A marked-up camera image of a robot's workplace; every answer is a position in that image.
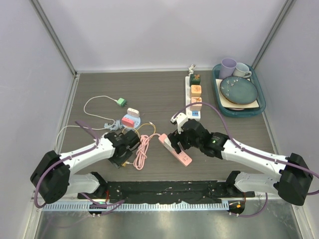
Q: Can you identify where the grey blue mug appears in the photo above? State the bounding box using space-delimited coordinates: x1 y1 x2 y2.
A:
232 62 252 78

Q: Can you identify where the round light blue socket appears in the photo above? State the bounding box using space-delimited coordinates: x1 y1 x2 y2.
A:
103 115 142 131

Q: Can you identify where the teal plastic tray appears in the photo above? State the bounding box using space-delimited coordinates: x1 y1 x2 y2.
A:
212 64 266 118

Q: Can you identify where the white multicolour power strip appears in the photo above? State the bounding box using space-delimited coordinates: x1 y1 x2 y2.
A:
184 64 202 122

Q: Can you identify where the white charger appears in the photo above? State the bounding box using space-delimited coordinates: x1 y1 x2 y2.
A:
127 108 140 118

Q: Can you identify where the purple cup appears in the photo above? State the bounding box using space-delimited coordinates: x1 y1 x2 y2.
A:
219 58 237 79

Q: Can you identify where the black mounting base plate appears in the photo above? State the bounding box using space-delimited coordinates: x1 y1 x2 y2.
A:
88 180 255 204

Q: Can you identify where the pink cord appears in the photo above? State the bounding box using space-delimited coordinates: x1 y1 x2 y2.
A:
133 133 162 171

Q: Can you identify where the red pink charger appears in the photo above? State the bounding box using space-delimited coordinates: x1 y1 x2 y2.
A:
121 117 135 127

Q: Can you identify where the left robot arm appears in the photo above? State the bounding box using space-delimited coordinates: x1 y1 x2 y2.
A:
30 130 140 204

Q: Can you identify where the green plug adapter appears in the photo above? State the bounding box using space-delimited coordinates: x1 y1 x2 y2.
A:
116 98 127 108

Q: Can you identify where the white thin cable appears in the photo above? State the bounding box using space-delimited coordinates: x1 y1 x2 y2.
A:
54 96 120 152

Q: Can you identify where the dark blue plate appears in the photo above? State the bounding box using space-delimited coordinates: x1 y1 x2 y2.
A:
219 76 258 105

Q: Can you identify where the orange cube socket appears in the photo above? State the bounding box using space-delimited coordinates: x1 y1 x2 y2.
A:
190 85 202 98

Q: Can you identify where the dark green cube socket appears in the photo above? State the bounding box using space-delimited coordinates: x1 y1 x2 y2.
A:
189 74 201 86

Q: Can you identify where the pink cube socket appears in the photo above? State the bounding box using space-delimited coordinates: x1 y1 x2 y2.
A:
189 97 202 111

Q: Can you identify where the white cube socket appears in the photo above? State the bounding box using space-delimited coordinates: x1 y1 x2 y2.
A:
163 138 174 152

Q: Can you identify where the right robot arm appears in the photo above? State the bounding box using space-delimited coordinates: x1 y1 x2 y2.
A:
168 118 313 206

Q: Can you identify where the yellow charging cable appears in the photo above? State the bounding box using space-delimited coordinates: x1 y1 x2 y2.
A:
122 121 157 166

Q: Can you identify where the cream square plate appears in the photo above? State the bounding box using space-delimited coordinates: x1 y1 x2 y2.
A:
215 79 259 109

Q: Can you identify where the pink power strip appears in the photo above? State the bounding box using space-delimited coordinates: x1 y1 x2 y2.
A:
159 134 192 167

